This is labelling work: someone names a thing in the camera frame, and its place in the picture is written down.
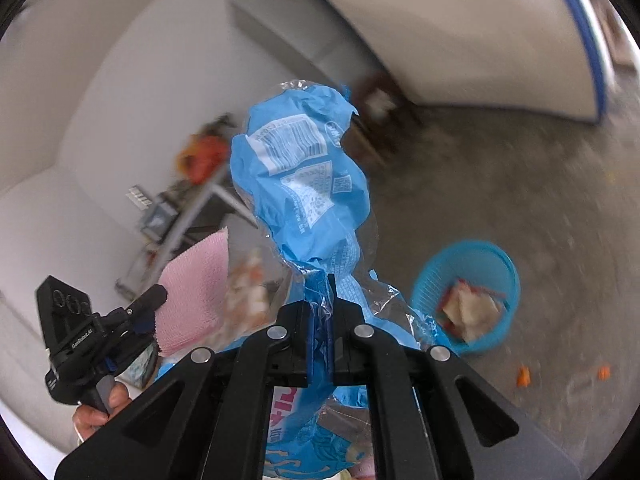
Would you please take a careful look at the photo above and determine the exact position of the pink cloth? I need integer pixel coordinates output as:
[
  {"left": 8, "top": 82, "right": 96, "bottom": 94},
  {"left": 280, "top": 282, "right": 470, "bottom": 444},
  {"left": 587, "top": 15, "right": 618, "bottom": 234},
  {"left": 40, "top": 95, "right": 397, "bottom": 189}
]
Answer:
[{"left": 155, "top": 228, "right": 229, "bottom": 358}]

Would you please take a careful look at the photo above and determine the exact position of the clear red-print plastic bag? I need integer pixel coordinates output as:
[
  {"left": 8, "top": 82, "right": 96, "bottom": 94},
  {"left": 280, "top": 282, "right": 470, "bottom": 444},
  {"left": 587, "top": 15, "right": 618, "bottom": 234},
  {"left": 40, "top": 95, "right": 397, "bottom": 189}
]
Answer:
[{"left": 219, "top": 249, "right": 276, "bottom": 344}]

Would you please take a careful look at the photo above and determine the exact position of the blue plastic wrapper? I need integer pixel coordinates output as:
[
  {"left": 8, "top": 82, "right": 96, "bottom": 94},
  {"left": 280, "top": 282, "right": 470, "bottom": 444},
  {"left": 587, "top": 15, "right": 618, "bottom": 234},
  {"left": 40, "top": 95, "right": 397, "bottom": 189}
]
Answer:
[{"left": 230, "top": 80, "right": 446, "bottom": 479}]

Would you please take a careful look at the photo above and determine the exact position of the person left hand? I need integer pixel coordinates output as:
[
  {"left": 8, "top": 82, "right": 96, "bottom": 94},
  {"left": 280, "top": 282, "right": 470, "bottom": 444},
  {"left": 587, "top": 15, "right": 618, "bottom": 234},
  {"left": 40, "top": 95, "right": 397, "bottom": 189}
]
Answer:
[{"left": 73, "top": 382, "right": 132, "bottom": 442}]

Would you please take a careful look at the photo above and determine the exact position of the silver rice cooker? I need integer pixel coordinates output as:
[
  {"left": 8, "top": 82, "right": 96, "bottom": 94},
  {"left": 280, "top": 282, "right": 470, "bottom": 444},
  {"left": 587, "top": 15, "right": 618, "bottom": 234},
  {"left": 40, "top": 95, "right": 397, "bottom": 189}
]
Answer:
[{"left": 140, "top": 202, "right": 179, "bottom": 243}]

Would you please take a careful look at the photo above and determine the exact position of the white side table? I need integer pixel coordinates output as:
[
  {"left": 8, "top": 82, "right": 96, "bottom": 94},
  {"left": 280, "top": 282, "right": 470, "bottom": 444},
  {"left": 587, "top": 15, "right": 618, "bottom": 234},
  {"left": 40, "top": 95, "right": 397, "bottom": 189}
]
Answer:
[{"left": 115, "top": 164, "right": 257, "bottom": 301}]

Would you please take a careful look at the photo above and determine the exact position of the orange peel on floor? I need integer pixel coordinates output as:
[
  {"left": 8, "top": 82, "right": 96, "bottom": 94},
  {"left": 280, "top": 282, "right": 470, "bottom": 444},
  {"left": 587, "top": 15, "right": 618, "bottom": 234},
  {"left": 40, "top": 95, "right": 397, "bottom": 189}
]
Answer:
[{"left": 516, "top": 366, "right": 532, "bottom": 388}]

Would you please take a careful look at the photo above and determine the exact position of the red plastic bag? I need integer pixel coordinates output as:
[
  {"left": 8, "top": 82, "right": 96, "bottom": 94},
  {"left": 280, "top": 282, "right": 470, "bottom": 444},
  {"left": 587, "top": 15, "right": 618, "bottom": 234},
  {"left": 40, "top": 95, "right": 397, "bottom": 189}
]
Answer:
[{"left": 176, "top": 134, "right": 230, "bottom": 185}]

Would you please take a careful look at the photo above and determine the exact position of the blue plastic basket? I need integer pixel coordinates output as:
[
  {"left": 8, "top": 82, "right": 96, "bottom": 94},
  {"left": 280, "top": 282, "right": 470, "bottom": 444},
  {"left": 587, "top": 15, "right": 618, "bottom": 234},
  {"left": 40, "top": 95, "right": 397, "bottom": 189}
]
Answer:
[{"left": 409, "top": 240, "right": 521, "bottom": 356}]

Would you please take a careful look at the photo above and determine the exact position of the dark wooden stool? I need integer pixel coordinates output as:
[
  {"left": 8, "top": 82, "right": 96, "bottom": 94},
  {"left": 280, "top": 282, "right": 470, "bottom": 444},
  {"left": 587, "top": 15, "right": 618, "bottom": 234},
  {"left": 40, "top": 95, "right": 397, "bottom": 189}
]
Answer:
[{"left": 349, "top": 72, "right": 423, "bottom": 159}]

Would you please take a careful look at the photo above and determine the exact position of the grey refrigerator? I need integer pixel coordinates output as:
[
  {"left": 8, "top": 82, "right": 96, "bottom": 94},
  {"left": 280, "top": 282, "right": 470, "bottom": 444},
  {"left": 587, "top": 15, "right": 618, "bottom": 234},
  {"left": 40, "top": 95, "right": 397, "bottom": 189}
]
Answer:
[{"left": 229, "top": 0, "right": 384, "bottom": 89}]

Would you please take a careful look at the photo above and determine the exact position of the white mattress blue trim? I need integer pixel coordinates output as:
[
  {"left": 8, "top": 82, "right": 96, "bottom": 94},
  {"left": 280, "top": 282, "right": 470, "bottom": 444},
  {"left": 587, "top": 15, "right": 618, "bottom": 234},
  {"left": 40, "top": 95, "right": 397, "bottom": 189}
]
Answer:
[{"left": 329, "top": 0, "right": 612, "bottom": 122}]

